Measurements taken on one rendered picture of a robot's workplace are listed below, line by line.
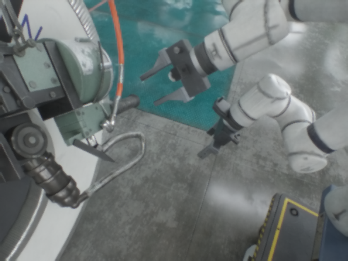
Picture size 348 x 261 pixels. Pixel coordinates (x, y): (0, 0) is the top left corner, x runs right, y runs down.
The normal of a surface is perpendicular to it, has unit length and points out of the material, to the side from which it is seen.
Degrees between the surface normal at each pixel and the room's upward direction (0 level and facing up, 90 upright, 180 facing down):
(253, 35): 71
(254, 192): 0
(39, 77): 58
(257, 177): 0
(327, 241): 0
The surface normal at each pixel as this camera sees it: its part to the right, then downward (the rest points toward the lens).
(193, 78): -0.33, 0.33
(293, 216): 0.09, -0.64
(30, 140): 0.88, -0.21
